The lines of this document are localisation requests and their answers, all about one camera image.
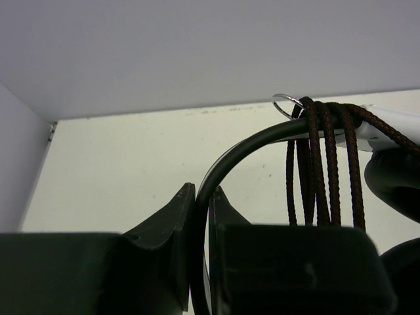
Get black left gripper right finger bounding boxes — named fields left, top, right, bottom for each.
left=209, top=188, right=398, bottom=314

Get white and black headphones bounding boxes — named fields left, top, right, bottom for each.
left=188, top=97, right=419, bottom=314

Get thin black headphone cable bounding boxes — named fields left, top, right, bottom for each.
left=285, top=96, right=420, bottom=230

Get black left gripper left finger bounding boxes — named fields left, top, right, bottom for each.
left=1, top=183, right=196, bottom=314

